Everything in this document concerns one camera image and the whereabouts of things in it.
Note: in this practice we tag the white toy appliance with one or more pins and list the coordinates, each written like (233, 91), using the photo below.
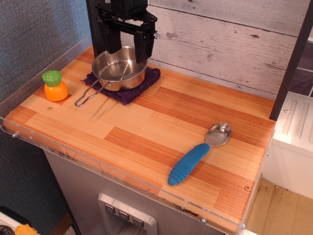
(289, 159)

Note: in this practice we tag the blue handled metal spoon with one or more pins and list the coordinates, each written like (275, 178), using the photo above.
(217, 135)

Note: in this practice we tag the yellow toy at corner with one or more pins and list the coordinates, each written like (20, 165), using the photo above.
(25, 230)

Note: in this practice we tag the clear acrylic table guard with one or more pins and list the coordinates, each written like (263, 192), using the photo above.
(128, 151)

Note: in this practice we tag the black vertical post right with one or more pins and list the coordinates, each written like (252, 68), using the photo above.
(293, 63)

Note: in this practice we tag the black vertical post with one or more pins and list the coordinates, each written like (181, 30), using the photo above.
(293, 63)
(97, 39)

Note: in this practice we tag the stainless steel pot with handle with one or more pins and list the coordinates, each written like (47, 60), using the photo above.
(117, 72)

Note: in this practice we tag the orange toy carrot green top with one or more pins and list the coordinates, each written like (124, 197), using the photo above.
(55, 88)

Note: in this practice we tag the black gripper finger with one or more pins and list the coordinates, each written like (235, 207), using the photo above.
(143, 46)
(113, 39)

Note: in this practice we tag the black vertical post left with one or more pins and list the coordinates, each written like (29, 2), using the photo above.
(97, 39)

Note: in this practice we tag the purple cloth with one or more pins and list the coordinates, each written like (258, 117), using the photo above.
(152, 75)

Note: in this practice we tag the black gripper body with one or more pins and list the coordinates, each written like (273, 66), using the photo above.
(129, 16)

